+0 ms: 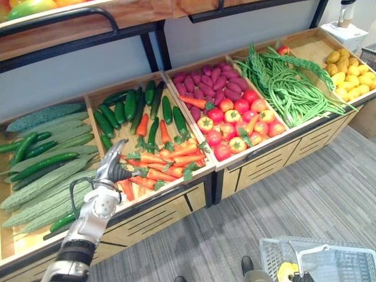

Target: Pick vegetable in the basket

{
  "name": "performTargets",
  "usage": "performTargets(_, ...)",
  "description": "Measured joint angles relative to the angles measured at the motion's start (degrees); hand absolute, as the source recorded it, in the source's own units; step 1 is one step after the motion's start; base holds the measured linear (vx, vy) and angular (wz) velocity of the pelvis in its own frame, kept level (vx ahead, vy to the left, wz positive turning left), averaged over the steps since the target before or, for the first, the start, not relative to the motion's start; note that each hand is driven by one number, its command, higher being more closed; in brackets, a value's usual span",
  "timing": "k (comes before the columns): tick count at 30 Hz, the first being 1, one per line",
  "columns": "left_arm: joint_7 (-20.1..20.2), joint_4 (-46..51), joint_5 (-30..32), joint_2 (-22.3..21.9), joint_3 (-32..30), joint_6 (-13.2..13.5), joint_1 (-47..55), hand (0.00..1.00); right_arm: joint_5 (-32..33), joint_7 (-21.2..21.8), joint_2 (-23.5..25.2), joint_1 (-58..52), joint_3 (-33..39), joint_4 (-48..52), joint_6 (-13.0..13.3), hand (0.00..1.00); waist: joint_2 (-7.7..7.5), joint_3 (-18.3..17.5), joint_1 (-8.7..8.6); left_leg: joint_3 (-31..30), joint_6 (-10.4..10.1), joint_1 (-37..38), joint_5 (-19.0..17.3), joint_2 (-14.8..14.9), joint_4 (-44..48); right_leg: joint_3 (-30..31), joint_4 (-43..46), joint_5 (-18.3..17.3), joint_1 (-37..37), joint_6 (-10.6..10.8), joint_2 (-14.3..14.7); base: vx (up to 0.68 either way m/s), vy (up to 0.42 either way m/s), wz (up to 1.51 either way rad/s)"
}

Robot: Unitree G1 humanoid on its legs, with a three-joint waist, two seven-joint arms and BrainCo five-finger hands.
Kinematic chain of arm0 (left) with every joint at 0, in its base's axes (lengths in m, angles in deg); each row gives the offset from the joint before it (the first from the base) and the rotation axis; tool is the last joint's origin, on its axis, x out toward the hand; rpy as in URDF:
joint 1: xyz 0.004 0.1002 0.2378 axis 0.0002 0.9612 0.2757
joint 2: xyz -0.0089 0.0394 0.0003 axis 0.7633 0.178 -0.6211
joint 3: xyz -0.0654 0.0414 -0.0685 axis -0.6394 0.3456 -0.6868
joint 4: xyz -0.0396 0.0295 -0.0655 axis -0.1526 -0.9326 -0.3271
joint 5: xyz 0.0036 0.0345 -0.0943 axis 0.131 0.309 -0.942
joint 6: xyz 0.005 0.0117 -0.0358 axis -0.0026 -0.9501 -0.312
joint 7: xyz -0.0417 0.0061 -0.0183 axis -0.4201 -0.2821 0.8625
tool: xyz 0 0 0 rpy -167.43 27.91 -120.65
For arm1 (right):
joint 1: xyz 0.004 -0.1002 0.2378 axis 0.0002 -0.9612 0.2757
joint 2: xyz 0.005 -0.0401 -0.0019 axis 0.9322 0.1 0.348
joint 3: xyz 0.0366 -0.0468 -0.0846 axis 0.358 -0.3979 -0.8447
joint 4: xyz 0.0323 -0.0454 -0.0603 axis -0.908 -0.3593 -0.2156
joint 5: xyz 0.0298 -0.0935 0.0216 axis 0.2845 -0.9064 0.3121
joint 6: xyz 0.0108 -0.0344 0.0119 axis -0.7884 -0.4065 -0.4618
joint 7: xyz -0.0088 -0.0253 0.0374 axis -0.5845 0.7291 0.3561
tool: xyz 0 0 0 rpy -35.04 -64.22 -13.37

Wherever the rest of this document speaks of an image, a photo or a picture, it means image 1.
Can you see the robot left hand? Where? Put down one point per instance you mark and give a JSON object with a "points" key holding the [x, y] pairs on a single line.
{"points": [[110, 167]]}

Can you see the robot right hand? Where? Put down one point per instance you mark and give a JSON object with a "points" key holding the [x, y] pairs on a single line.
{"points": [[302, 277]]}

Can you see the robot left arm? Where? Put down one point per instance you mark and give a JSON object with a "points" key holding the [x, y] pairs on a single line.
{"points": [[94, 211]]}

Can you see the yellow vegetable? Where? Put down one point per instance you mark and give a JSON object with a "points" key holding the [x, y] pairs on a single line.
{"points": [[288, 271]]}

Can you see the wooden vegetable display stand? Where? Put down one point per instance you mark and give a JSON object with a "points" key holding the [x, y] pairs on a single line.
{"points": [[264, 170], [164, 217]]}

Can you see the green cucumber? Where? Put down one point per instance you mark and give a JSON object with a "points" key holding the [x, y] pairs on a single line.
{"points": [[116, 97], [138, 94], [103, 124], [41, 148], [179, 120], [167, 110], [109, 116], [44, 164], [25, 147], [63, 221], [106, 142], [138, 113], [32, 177], [7, 147], [120, 113], [153, 130], [130, 105], [157, 100], [150, 92]]}

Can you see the orange carrot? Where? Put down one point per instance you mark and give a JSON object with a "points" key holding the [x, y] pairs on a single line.
{"points": [[164, 132], [160, 175], [188, 160], [127, 189], [194, 102], [182, 149], [144, 182], [173, 171], [252, 123], [151, 158], [143, 124]]}

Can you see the robot silver leg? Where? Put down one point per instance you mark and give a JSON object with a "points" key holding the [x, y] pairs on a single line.
{"points": [[258, 276]]}

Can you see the robot right dark foot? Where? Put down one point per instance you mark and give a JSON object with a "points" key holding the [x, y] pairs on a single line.
{"points": [[247, 264]]}

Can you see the robot dark foot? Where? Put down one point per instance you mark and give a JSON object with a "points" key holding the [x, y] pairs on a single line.
{"points": [[247, 264], [180, 279]]}

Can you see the dark green bitter gourd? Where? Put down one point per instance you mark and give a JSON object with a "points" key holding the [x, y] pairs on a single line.
{"points": [[44, 116]]}

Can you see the purple sweet potato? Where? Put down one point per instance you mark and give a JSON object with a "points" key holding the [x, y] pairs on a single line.
{"points": [[196, 80], [232, 74], [232, 95], [219, 83], [232, 87], [239, 83], [207, 70], [209, 98], [196, 73], [180, 89], [198, 94], [189, 83], [226, 67], [216, 75], [180, 77], [206, 89], [206, 81], [219, 97], [195, 114]]}

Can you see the red tomato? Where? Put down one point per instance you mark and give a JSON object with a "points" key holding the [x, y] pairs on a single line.
{"points": [[237, 145], [241, 127], [226, 105], [215, 115], [258, 105], [261, 128], [214, 138], [283, 50], [241, 106], [250, 96], [249, 116], [256, 138], [205, 125], [276, 129], [227, 131], [232, 116], [222, 152], [267, 116]]}

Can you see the robot left dark foot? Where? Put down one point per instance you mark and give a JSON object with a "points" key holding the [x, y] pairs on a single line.
{"points": [[180, 279]]}

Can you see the wooden fruit shelf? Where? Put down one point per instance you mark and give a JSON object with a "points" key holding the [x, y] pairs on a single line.
{"points": [[132, 11]]}

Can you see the orange fruit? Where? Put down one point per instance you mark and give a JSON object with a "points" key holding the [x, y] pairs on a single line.
{"points": [[70, 2]]}

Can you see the green leafy stalk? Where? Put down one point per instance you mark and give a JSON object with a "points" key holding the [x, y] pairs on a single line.
{"points": [[253, 67]]}

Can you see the green yellow mango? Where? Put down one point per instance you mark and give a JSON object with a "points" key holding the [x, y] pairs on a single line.
{"points": [[32, 8]]}

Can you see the green long bean bunch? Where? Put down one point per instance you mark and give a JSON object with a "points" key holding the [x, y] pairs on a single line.
{"points": [[293, 94]]}

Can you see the red fruit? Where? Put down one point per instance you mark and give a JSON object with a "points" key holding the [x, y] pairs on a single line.
{"points": [[4, 10]]}

